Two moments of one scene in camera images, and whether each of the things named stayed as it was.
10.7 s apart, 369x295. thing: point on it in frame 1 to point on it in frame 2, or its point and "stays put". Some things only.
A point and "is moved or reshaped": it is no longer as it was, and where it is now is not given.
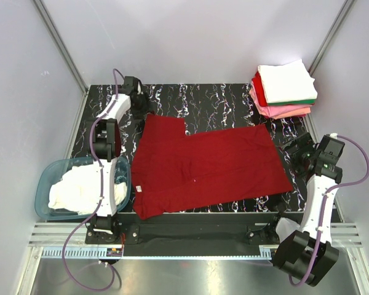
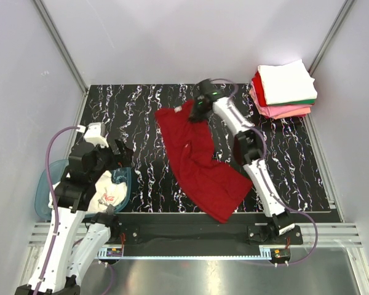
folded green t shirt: x=303 y=102 stays put
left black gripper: x=147 y=108 to x=122 y=159
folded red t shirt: x=257 y=83 stays put
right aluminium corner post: x=345 y=8 stays put
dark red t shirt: x=172 y=170 is moved or reshaped
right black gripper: x=304 y=142 to x=195 y=115
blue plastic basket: x=55 y=171 stays put
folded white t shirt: x=288 y=81 stays put
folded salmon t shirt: x=299 y=112 stays put
